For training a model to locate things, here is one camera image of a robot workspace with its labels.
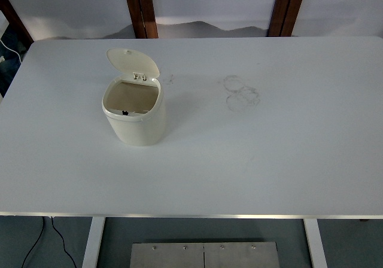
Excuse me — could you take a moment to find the metal base plate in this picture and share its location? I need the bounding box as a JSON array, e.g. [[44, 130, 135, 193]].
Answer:
[[130, 242, 280, 267]]

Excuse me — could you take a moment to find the cream plastic trash can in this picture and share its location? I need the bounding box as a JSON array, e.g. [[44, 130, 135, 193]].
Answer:
[[102, 48, 166, 146]]

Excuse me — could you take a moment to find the right brown wooden post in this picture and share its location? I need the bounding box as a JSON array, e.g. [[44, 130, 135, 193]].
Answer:
[[267, 0, 303, 37]]

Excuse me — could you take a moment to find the far left brown wooden post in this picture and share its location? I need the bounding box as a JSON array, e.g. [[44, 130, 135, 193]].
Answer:
[[1, 0, 34, 49]]

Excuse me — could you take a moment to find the right white table leg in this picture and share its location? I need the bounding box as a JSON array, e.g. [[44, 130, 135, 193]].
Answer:
[[303, 219, 328, 268]]

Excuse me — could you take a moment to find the left white table leg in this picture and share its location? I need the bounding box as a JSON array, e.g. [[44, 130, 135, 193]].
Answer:
[[82, 217, 106, 268]]

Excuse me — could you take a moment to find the black floor cable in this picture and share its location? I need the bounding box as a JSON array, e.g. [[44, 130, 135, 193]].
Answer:
[[51, 216, 78, 268], [21, 216, 47, 268]]

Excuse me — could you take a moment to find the white table leg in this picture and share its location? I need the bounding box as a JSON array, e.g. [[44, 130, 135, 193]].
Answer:
[[82, 217, 106, 268], [303, 219, 328, 268]]

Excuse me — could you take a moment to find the brown wooden post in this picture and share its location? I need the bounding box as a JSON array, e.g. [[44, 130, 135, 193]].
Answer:
[[267, 0, 303, 37], [1, 0, 34, 49], [126, 0, 159, 39]]

